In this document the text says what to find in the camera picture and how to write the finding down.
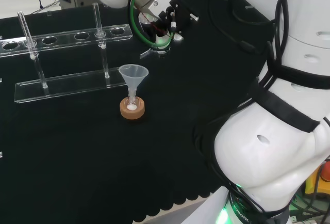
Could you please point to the translucent plastic funnel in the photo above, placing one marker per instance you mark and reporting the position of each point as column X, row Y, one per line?
column 132, row 75

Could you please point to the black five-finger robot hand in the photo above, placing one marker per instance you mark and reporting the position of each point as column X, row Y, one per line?
column 178, row 20

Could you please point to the clear acrylic funnel stand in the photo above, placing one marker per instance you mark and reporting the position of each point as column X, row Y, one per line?
column 64, row 84

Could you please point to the yellow stop button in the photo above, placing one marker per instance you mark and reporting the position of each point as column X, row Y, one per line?
column 313, row 185

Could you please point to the small round-bottom glass flask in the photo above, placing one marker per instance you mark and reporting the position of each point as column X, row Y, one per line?
column 131, row 107

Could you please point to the black table cloth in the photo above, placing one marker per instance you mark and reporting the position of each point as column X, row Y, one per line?
column 77, row 157

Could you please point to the clear glass weighing funnel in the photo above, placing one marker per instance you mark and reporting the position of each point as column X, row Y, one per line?
column 147, row 54

